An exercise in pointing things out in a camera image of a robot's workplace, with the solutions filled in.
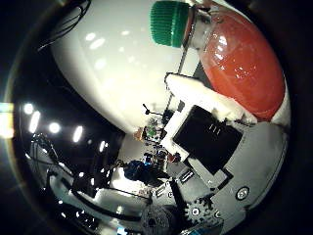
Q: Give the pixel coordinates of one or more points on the orange drink bottle green cap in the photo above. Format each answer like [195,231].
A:
[241,65]

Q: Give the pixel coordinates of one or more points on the green potted plant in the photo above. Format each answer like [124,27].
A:
[151,130]

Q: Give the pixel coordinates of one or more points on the black tripod stand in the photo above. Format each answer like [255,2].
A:
[156,112]

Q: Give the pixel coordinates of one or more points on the light wooden shelf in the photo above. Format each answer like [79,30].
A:
[139,133]

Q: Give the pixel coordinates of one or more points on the person in dark clothes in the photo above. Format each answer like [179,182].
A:
[142,170]

